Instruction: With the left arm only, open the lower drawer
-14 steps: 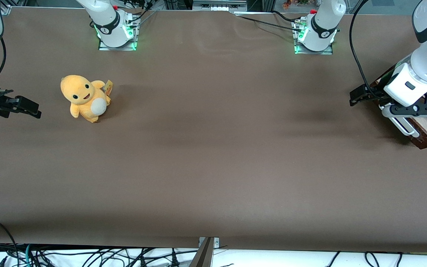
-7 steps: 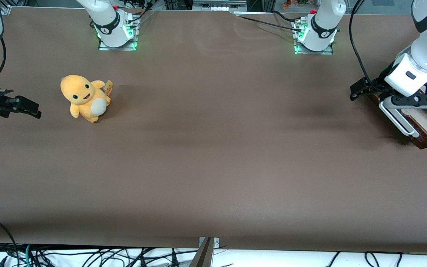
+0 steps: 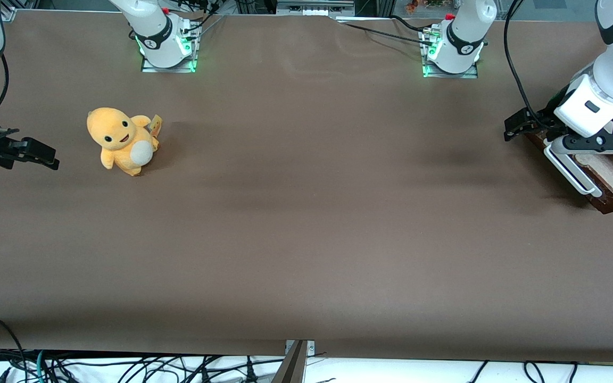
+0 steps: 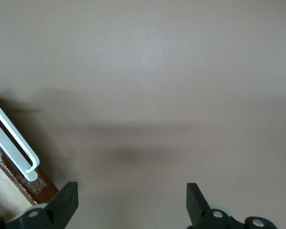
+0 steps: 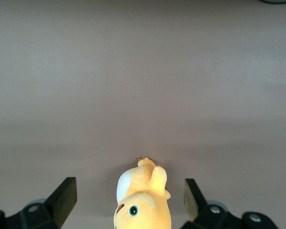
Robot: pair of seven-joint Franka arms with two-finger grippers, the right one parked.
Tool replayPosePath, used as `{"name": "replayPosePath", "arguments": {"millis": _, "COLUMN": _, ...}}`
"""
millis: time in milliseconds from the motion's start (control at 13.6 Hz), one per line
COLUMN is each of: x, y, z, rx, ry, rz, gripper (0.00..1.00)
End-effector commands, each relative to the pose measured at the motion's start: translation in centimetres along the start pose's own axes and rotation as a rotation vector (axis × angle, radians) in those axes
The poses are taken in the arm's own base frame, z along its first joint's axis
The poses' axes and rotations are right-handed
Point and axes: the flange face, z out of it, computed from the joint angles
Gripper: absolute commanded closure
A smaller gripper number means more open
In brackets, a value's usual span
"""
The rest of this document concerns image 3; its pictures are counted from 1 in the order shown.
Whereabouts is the yellow plush toy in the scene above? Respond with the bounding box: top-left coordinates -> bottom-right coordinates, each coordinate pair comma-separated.
86,107 -> 163,177

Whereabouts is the grey power strip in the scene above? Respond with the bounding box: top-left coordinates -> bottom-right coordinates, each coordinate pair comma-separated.
276,0 -> 355,16

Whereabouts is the white lower board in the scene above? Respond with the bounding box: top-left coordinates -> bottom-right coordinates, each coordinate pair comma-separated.
0,353 -> 613,383

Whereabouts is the dark angled bar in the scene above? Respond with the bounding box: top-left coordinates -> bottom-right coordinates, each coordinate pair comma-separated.
270,340 -> 309,383

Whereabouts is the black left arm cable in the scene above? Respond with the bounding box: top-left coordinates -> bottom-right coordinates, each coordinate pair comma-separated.
503,0 -> 557,134

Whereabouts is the long black table cable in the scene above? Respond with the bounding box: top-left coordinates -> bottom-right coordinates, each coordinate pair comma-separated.
333,17 -> 438,48

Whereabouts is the small metal edge bracket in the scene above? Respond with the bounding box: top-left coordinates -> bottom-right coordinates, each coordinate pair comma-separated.
285,339 -> 316,356

